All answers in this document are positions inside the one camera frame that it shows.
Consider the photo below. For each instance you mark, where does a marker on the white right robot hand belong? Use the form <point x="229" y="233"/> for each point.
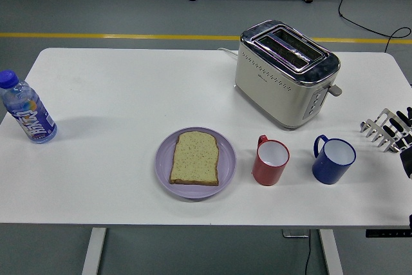
<point x="407" y="136"/>

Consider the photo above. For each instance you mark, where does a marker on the blue enamel cup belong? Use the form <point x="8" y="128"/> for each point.
<point x="328" y="168"/>

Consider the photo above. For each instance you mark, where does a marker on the red enamel cup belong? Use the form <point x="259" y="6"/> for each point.
<point x="267" y="173"/>

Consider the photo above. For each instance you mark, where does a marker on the slice of bread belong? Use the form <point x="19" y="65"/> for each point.
<point x="194" y="159"/>

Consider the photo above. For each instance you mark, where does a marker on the silver metal toast rack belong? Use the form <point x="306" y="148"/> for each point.
<point x="375" y="128"/>

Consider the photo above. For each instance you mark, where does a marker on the black table control panel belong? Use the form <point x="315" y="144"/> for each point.
<point x="386" y="233"/>

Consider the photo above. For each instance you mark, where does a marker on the white table leg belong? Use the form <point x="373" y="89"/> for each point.
<point x="93" y="252"/>
<point x="331" y="252"/>

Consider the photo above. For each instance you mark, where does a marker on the cream and chrome toaster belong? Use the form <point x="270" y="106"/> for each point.
<point x="273" y="94"/>

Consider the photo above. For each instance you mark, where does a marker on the purple round plate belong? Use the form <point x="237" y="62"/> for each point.
<point x="227" y="165"/>

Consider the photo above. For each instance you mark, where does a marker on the plastic drink bottle blue cap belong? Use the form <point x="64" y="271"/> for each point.
<point x="30" y="117"/>

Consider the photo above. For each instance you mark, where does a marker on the grey under-table bracket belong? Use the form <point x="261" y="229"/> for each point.
<point x="294" y="233"/>

